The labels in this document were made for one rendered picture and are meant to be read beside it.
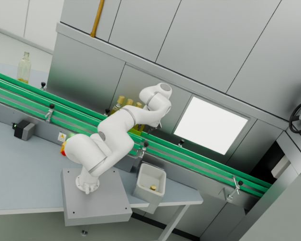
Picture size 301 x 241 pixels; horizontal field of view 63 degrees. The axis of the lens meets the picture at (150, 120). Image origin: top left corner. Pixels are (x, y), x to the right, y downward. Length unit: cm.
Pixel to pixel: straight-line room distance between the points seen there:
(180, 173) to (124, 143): 92
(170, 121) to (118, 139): 90
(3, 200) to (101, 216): 45
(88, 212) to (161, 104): 63
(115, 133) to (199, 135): 100
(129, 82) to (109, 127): 81
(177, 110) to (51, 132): 82
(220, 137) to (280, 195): 50
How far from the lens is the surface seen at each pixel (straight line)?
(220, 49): 161
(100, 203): 133
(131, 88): 165
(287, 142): 182
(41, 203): 135
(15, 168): 150
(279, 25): 166
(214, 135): 178
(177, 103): 166
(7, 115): 174
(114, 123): 87
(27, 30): 533
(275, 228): 190
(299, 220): 189
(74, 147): 91
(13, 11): 541
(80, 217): 126
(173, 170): 171
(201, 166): 171
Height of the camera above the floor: 181
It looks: 27 degrees down
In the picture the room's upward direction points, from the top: 25 degrees clockwise
